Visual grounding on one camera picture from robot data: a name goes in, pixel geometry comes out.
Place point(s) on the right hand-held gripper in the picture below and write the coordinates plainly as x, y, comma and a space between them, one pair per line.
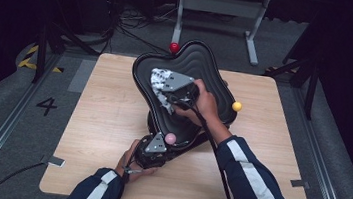
178, 81

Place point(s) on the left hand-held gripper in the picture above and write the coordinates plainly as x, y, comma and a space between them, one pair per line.
155, 145

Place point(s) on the white black patterned cloth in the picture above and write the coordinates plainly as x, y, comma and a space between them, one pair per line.
159, 80

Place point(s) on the black wavy tray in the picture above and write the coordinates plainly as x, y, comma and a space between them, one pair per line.
181, 127

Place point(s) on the person's left hand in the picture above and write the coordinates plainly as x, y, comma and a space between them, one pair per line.
126, 171

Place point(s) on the person's right hand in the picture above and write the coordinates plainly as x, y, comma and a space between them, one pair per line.
205, 109

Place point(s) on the grey round table grommet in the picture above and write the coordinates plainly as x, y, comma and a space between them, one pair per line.
225, 83

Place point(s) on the black tripod stand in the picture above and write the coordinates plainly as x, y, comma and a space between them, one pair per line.
40, 50
312, 84

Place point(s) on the yellow black floor tape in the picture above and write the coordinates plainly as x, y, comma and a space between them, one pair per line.
27, 62

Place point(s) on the grey metal frame stand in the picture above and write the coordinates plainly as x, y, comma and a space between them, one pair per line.
222, 4

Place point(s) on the metal floor rail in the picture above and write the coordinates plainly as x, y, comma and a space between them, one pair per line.
6, 128
321, 163

